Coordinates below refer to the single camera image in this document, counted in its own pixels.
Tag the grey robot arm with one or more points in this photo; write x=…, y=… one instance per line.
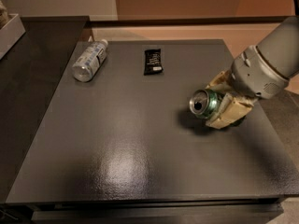
x=281, y=50

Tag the green soda can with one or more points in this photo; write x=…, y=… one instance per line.
x=204, y=103

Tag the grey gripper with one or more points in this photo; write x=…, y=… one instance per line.
x=252, y=75

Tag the white box on side table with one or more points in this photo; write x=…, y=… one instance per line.
x=10, y=34

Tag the black snack packet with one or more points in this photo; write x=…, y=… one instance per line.
x=153, y=62

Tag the clear plastic water bottle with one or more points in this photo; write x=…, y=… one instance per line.
x=90, y=61

